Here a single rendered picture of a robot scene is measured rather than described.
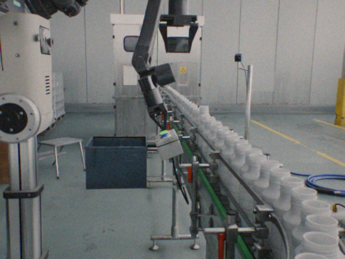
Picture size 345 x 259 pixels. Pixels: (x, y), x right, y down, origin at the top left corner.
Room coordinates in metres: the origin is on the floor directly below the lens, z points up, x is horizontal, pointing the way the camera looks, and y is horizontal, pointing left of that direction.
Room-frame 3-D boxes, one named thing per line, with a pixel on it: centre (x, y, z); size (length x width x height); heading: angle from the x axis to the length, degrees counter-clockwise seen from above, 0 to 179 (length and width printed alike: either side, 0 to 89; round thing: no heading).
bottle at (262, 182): (0.79, -0.20, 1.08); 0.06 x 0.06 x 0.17
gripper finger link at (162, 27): (1.15, 0.01, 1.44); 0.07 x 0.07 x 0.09; 5
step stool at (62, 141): (5.00, 1.49, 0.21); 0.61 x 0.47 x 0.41; 58
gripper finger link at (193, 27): (1.15, -0.03, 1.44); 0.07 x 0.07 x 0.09; 5
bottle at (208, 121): (1.43, -0.14, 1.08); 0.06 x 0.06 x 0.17
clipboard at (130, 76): (6.19, 0.66, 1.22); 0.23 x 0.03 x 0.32; 95
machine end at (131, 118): (6.99, 0.30, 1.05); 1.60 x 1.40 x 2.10; 5
